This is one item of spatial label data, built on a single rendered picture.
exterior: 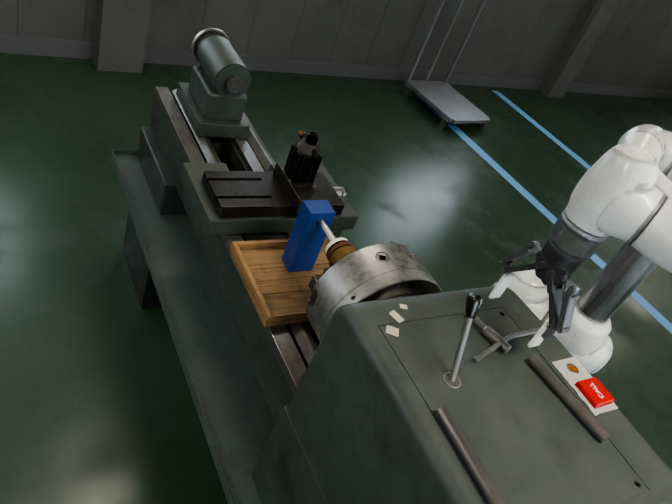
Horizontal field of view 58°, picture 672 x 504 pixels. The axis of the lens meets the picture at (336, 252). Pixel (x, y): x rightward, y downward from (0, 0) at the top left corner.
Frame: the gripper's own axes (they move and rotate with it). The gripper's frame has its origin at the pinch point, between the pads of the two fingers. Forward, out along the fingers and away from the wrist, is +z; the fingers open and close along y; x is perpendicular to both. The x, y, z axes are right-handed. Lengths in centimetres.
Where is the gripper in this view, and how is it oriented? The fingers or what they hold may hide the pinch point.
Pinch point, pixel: (515, 317)
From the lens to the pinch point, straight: 131.8
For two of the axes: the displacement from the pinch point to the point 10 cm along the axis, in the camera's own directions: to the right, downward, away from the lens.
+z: -3.3, 7.3, 6.0
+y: -4.2, -6.8, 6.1
